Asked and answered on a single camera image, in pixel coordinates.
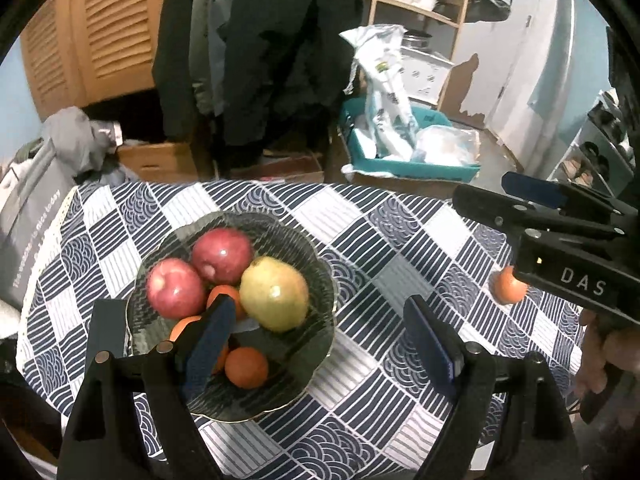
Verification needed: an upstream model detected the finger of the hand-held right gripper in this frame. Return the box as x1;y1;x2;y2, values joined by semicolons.
501;171;627;217
451;183;624;241

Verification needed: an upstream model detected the white door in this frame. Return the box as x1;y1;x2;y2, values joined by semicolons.
487;0;576;171

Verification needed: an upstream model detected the black coat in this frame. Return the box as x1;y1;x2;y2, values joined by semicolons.
220;0;363;151

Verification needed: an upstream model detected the flat brown cardboard box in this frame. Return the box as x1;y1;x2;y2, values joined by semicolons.
232;152;326;184

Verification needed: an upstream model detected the white shoe rack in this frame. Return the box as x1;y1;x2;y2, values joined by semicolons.
547;90;636;196

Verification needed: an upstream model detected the yellow-green pear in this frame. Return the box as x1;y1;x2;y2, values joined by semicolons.
239;256;310;333

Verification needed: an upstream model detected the grey-green coat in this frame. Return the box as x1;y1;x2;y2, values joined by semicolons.
189;0;241;117

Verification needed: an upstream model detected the orange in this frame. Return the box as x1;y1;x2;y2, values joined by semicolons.
169;316;203;343
206;285;247;321
224;346;270;390
488;266;528;305

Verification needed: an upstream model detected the teal box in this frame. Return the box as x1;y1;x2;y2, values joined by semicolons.
339;97;482;184

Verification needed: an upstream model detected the wooden shelf rack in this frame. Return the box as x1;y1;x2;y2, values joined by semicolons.
367;0;476;111

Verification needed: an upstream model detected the wooden louvred cabinet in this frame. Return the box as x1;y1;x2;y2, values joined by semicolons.
20;0;173;118

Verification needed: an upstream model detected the white printed plastic bag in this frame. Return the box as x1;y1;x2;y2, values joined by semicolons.
340;24;421;161

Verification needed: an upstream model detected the ribbed glass bowl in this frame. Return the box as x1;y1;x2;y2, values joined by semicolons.
125;211;337;423

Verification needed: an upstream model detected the grey tote bag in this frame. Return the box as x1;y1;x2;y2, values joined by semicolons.
0;140;76;311

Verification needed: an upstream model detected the white patterned box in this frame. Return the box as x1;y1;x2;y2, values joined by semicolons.
400;47;455;106

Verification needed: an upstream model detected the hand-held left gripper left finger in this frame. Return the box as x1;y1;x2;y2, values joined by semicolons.
57;295;237;480

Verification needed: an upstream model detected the dark jacket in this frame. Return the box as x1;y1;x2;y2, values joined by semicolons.
152;0;201;142

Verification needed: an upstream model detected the grey garment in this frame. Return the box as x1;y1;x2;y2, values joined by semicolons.
42;106;126;186

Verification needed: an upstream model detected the blue white patterned tablecloth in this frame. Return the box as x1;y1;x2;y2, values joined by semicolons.
15;180;588;480

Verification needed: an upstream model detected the white cloth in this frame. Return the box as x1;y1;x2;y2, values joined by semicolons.
0;302;28;342

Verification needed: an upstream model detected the red apple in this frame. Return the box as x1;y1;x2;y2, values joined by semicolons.
191;228;254;286
146;258;207;321

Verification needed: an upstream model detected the person's right hand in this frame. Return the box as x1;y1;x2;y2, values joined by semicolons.
574;308;640;427

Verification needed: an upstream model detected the clear plastic bag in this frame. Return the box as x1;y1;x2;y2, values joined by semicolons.
412;125;481;167

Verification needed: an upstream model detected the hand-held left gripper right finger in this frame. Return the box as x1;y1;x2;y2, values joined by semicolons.
404;295;583;480

